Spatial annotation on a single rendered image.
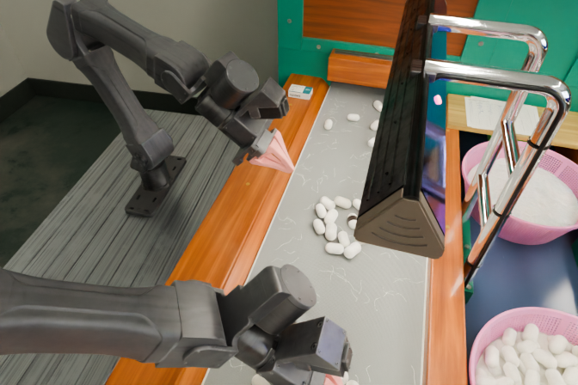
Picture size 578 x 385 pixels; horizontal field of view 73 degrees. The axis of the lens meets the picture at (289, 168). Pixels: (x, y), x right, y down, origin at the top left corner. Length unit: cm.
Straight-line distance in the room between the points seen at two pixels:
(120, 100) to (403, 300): 65
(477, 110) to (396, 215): 79
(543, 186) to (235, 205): 67
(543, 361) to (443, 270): 18
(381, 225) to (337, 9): 82
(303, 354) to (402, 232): 18
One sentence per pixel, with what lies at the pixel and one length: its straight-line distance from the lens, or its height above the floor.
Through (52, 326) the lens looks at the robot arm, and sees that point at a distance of 39.
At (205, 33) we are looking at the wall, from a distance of 215.
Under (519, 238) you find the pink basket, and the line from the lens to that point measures 94.
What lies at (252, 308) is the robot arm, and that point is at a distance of 45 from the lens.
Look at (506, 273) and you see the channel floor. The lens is 90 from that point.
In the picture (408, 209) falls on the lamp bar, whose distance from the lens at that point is 34.
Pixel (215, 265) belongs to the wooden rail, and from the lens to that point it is 71.
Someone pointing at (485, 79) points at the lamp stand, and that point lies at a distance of 52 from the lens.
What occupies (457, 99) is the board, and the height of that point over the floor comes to 78.
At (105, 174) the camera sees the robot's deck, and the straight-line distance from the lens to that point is 108.
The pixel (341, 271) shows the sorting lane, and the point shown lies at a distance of 72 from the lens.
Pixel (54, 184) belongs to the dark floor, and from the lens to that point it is 222.
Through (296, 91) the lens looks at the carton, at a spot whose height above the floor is 78.
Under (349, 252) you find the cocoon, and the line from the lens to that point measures 73.
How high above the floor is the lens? 134
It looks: 42 degrees down
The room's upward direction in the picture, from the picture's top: straight up
